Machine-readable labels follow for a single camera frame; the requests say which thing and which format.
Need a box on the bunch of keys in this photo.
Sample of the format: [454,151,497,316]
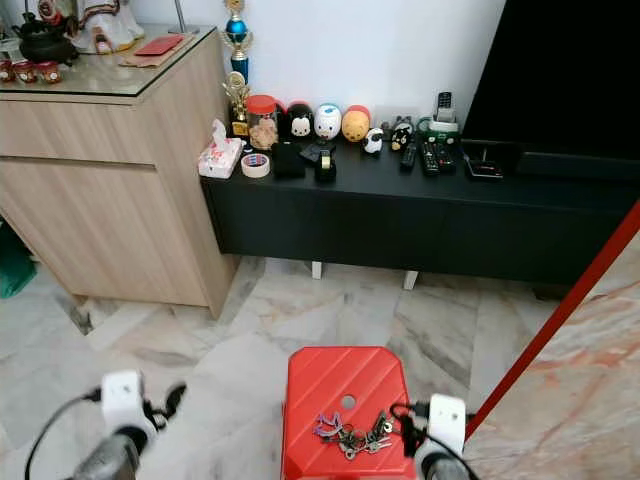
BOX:
[311,410,397,462]

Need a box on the red plastic stool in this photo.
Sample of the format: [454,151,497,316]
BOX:
[280,346,424,480]

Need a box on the marble table with red edge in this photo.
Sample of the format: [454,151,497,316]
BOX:
[464,199,640,480]

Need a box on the green plastic bin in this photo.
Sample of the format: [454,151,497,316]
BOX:
[0,224,38,300]

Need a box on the black low TV console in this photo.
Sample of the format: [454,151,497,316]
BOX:
[201,134,640,292]

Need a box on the light wood cabinet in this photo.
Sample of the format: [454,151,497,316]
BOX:
[0,24,242,320]

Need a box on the white tape roll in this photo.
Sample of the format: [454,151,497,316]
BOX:
[240,152,272,180]

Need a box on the pink white tissue box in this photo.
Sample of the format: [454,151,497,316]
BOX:
[198,119,246,180]

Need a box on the black pouch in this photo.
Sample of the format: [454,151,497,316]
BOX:
[272,142,308,181]

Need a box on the black tape dispenser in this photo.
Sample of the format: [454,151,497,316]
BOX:
[314,147,339,185]

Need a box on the small white animal figurine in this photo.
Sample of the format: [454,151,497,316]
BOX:
[363,127,386,155]

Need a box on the red-lidded glass jar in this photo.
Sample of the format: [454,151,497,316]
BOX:
[246,95,281,153]

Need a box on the small gold trophy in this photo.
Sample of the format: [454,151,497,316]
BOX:
[224,72,253,139]

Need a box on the black round plush toy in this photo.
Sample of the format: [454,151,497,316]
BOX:
[285,101,315,140]

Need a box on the white round plush toy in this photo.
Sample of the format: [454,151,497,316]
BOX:
[313,103,344,142]

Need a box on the flat red box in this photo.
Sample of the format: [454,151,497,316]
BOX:
[135,34,187,58]

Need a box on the black cast-iron teapot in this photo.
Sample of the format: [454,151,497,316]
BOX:
[15,11,80,67]

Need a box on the blue and gold trophy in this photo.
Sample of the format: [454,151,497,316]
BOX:
[222,0,255,84]

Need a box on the white porcelain figurine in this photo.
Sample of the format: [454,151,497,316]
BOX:
[72,0,144,55]

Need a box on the black television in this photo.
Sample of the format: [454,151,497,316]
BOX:
[460,0,640,159]

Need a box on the metal lamp pole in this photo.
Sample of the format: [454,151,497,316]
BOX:
[171,0,200,35]

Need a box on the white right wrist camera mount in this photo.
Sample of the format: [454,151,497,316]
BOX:
[427,393,468,457]

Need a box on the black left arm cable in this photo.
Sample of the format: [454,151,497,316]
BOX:
[23,390,104,480]

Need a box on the cordless phone on base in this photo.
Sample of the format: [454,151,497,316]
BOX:
[421,91,462,137]

